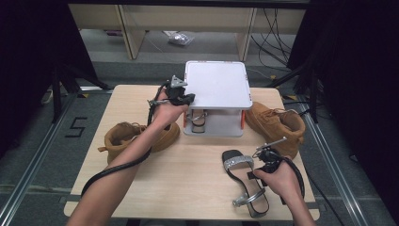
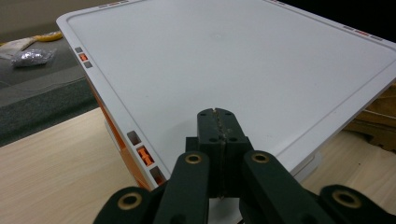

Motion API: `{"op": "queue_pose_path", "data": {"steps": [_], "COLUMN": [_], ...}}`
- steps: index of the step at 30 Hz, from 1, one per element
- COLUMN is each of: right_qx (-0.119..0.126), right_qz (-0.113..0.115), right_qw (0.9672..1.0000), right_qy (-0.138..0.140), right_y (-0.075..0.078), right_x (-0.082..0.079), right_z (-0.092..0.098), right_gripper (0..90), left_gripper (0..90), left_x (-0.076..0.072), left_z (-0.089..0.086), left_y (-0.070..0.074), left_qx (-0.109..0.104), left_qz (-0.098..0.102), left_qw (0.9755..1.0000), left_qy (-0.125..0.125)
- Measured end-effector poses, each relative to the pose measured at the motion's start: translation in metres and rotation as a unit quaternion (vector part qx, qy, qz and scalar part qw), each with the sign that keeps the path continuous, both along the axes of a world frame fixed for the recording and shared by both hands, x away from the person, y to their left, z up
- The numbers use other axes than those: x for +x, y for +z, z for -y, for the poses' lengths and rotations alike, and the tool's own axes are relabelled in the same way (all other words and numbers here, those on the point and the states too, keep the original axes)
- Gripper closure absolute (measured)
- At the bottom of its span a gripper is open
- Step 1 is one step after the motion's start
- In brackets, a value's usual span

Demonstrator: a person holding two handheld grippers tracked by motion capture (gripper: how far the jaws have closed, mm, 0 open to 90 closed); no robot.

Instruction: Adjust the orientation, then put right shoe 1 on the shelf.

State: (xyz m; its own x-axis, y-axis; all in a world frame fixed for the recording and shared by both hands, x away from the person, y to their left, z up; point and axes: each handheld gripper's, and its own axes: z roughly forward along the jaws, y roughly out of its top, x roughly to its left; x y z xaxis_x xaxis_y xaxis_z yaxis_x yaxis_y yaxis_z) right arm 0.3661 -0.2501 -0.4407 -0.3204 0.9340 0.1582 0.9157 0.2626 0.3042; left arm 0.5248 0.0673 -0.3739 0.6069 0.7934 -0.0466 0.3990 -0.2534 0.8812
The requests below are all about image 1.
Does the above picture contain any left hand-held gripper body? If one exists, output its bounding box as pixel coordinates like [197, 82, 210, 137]
[165, 74, 188, 106]

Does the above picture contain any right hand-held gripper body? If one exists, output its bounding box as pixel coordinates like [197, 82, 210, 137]
[252, 137, 287, 173]

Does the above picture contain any white two-tier shoe rack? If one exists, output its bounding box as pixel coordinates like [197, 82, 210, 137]
[182, 60, 254, 137]

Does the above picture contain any tan suede ankle boot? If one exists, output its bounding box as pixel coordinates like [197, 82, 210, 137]
[244, 101, 307, 163]
[97, 121, 182, 165]

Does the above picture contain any person's right hand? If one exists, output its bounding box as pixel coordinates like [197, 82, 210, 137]
[252, 158, 302, 205]

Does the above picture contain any person's left hand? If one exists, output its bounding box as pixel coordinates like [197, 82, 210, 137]
[152, 90, 189, 130]

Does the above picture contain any clear plastic bag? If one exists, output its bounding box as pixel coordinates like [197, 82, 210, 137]
[168, 31, 196, 47]

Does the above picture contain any beige wooden desk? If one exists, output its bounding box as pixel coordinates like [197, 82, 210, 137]
[68, 3, 307, 62]

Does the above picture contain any black metal stand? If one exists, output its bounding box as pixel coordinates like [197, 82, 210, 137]
[266, 59, 321, 124]
[51, 62, 112, 123]

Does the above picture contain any black curtain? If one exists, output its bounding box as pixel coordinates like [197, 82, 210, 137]
[0, 0, 98, 158]
[286, 0, 399, 218]

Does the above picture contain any thin black floor cable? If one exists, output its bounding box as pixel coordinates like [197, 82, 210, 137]
[305, 169, 346, 226]

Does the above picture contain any metal floor rail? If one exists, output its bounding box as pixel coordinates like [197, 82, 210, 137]
[295, 93, 370, 226]
[0, 90, 79, 226]

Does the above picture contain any bundle of black cables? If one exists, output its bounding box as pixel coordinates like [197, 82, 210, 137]
[250, 8, 302, 67]

